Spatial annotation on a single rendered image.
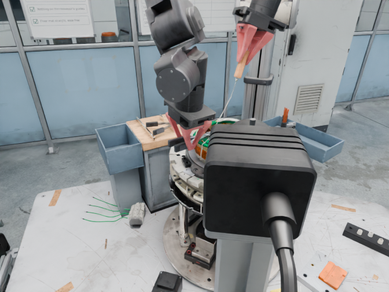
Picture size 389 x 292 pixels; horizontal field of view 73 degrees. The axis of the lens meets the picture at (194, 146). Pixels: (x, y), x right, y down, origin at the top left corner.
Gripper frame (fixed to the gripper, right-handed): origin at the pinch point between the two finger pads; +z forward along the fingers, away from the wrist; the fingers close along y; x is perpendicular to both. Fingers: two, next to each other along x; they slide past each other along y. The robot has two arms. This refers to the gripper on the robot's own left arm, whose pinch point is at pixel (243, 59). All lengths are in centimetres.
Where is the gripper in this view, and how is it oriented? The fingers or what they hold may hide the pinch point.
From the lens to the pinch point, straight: 61.8
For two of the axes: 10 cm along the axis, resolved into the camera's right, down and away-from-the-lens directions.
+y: 9.2, 2.1, 3.3
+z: -3.3, 8.9, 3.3
